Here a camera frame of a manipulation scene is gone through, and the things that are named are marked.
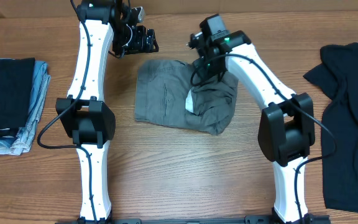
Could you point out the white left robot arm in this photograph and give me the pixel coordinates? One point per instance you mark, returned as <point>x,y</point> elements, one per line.
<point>106,28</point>

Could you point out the folded blue jeans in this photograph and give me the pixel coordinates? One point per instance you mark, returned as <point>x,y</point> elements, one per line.
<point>22,141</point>

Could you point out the brown cardboard backdrop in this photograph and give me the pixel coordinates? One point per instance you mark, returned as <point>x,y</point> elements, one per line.
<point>62,8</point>

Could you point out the grey shorts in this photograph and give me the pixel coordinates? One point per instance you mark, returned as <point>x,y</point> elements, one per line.
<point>165,96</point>

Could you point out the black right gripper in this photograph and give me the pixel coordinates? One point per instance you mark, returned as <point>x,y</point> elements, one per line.
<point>204,66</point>

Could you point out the black t-shirt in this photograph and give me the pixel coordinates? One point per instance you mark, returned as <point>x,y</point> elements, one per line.
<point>337,77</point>

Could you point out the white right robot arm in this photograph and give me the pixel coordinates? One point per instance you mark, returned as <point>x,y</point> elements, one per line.
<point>286,129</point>

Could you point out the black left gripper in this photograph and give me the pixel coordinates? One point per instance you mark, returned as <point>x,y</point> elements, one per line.
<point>148,40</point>

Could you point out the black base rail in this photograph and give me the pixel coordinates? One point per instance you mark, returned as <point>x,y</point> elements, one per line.
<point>250,219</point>

